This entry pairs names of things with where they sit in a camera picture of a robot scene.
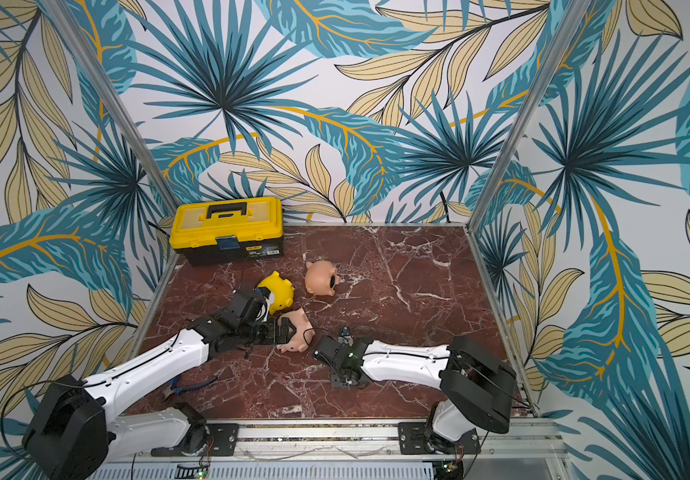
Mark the orange piggy bank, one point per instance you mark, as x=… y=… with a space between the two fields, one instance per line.
x=321 y=278

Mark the yellow piggy bank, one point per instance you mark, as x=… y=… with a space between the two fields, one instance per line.
x=279 y=292

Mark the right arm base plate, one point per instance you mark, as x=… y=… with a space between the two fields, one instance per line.
x=418 y=438

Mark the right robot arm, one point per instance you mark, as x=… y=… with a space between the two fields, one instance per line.
x=479 y=387

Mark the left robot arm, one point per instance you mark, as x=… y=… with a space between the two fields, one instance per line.
x=80 y=424

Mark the pink piggy bank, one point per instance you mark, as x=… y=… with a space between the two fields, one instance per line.
x=297 y=332

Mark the yellow black toolbox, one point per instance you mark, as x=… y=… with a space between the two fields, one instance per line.
x=221 y=232

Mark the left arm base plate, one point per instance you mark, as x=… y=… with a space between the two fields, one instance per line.
x=221 y=439

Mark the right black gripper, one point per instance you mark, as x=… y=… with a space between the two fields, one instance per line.
x=326 y=349

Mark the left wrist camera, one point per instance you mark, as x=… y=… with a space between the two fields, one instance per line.
x=248 y=307

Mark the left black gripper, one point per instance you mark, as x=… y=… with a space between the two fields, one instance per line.
x=274 y=337

